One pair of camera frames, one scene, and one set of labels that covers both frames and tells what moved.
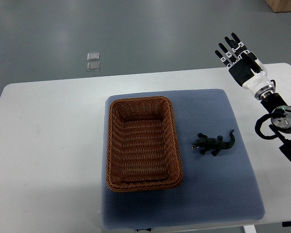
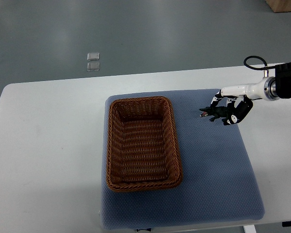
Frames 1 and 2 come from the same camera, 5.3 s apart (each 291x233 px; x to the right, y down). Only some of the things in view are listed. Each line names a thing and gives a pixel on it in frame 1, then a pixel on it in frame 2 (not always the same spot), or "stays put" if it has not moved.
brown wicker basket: [143, 152] stays put
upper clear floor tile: [93, 56] stays put
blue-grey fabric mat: [218, 184] stays put
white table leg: [250, 228] stays put
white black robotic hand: [244, 67] → [266, 89]
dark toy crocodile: [213, 144] → [221, 112]
